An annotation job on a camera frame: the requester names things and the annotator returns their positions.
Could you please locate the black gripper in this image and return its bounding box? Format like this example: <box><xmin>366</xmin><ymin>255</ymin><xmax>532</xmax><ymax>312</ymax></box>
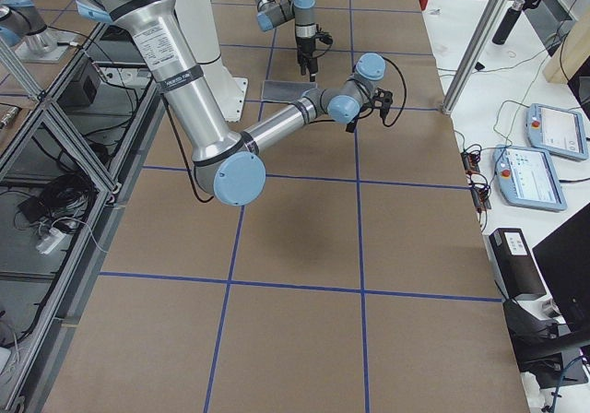
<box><xmin>346</xmin><ymin>88</ymin><xmax>393</xmax><ymax>133</ymax></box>
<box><xmin>296</xmin><ymin>34</ymin><xmax>333</xmax><ymax>81</ymax></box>

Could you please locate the pink and grey towel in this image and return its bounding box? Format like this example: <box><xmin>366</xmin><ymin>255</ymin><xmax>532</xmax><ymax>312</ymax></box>
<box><xmin>261</xmin><ymin>80</ymin><xmax>318</xmax><ymax>103</ymax></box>

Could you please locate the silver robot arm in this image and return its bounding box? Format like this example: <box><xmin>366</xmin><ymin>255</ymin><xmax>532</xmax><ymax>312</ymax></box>
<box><xmin>254</xmin><ymin>0</ymin><xmax>333</xmax><ymax>82</ymax></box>
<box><xmin>77</xmin><ymin>0</ymin><xmax>386</xmax><ymax>206</ymax></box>

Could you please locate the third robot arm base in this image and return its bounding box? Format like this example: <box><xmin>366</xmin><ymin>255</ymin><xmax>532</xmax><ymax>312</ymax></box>
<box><xmin>1</xmin><ymin>0</ymin><xmax>79</xmax><ymax>64</ymax></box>

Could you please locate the black cylindrical bottle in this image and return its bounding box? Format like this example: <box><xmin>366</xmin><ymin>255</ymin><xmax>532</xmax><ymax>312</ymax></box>
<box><xmin>491</xmin><ymin>0</ymin><xmax>525</xmax><ymax>45</ymax></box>

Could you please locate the near teach pendant tablet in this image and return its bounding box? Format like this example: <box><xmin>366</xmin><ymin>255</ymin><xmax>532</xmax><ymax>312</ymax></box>
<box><xmin>493</xmin><ymin>146</ymin><xmax>567</xmax><ymax>212</ymax></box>

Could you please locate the teach pendant tablet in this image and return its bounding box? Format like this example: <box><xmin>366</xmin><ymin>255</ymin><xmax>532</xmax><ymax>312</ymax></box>
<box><xmin>525</xmin><ymin>103</ymin><xmax>589</xmax><ymax>161</ymax></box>
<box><xmin>493</xmin><ymin>146</ymin><xmax>567</xmax><ymax>212</ymax></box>

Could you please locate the far teach pendant tablet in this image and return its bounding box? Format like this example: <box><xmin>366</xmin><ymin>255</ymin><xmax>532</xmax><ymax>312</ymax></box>
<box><xmin>525</xmin><ymin>103</ymin><xmax>589</xmax><ymax>161</ymax></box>

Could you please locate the black power box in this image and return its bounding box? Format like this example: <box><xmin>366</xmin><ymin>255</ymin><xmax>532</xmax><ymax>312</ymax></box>
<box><xmin>488</xmin><ymin>228</ymin><xmax>547</xmax><ymax>301</ymax></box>

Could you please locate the black monitor on stand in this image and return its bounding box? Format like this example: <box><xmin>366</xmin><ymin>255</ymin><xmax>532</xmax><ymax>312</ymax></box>
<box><xmin>503</xmin><ymin>206</ymin><xmax>589</xmax><ymax>389</ymax></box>

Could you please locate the white power strip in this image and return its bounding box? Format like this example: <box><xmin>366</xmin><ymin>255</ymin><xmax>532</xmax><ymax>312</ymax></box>
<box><xmin>36</xmin><ymin>227</ymin><xmax>65</xmax><ymax>254</ymax></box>

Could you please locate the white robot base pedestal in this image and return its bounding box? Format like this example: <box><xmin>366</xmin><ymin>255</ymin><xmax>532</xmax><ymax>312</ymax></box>
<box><xmin>175</xmin><ymin>0</ymin><xmax>248</xmax><ymax>123</ymax></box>

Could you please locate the aluminium frame post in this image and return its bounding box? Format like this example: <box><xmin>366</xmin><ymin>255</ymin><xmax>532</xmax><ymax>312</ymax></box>
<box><xmin>441</xmin><ymin>0</ymin><xmax>508</xmax><ymax>115</ymax></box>

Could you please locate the aluminium frame rail structure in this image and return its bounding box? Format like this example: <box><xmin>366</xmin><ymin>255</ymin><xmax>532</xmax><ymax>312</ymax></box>
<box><xmin>1</xmin><ymin>26</ymin><xmax>161</xmax><ymax>412</ymax></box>

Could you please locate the floor cable bundle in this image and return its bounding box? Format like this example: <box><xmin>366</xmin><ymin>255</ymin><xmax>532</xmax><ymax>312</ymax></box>
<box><xmin>13</xmin><ymin>140</ymin><xmax>112</xmax><ymax>239</ymax></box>

